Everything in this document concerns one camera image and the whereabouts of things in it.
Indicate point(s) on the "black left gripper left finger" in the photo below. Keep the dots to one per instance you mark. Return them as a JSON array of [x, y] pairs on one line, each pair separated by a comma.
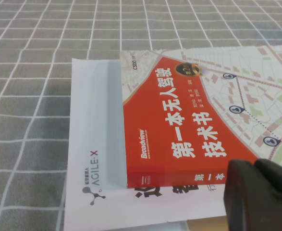
[[251, 204]]

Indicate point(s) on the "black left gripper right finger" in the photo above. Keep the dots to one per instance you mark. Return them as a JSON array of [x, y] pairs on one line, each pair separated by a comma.
[[280, 175]]

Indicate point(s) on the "tan yellow book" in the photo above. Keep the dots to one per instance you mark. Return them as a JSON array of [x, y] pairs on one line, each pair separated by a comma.
[[203, 225]]

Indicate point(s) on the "red map cover book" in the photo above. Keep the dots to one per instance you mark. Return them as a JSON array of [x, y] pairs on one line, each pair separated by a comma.
[[179, 120]]

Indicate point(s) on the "white AgileX brochure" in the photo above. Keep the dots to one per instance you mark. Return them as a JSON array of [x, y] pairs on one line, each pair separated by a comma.
[[95, 120]]

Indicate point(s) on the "grey checked tablecloth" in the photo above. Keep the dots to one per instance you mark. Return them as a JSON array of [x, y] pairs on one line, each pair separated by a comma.
[[35, 72]]

